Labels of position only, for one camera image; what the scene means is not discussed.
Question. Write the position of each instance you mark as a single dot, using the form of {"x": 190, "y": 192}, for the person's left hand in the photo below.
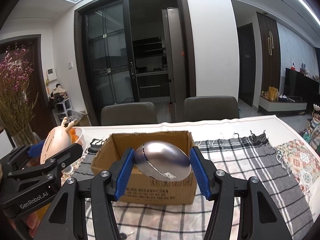
{"x": 27, "y": 226}

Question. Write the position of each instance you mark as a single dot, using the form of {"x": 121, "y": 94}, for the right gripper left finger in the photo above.
{"x": 66, "y": 216}

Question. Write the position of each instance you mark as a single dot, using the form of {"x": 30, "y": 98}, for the orange fruit right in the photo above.
{"x": 76, "y": 135}

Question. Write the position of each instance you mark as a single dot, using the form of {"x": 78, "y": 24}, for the grey dining chair left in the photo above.
{"x": 136, "y": 113}

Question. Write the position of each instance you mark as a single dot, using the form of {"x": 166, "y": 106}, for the silver oval case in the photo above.
{"x": 163, "y": 161}

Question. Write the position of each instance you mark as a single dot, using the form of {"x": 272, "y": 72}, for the black tv cabinet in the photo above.
{"x": 297, "y": 84}

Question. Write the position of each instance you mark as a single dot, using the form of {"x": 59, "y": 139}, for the glass flower vase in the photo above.
{"x": 25, "y": 137}

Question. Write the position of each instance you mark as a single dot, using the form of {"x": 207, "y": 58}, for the grey dining chair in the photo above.
{"x": 210, "y": 108}
{"x": 136, "y": 113}

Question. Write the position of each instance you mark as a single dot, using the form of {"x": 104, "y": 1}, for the white plastic fruit basket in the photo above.
{"x": 71, "y": 168}

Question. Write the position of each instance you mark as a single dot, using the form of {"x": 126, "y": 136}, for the dark glass sliding door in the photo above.
{"x": 131, "y": 51}

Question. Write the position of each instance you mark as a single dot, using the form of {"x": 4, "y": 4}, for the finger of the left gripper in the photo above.
{"x": 54, "y": 165}
{"x": 21, "y": 157}

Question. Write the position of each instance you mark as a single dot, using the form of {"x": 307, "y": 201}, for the grey dining chair right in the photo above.
{"x": 210, "y": 108}

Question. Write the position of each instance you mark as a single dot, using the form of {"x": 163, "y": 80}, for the beige round deer gadget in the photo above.
{"x": 57, "y": 140}

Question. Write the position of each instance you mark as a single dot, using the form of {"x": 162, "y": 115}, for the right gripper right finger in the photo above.
{"x": 259, "y": 215}

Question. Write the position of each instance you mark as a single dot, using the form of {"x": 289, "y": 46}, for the dried pink flower bouquet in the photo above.
{"x": 16, "y": 108}

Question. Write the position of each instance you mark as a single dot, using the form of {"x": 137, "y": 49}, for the colourful patterned cloth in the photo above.
{"x": 298, "y": 160}

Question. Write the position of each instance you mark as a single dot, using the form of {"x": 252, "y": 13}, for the brown cardboard box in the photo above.
{"x": 142, "y": 189}

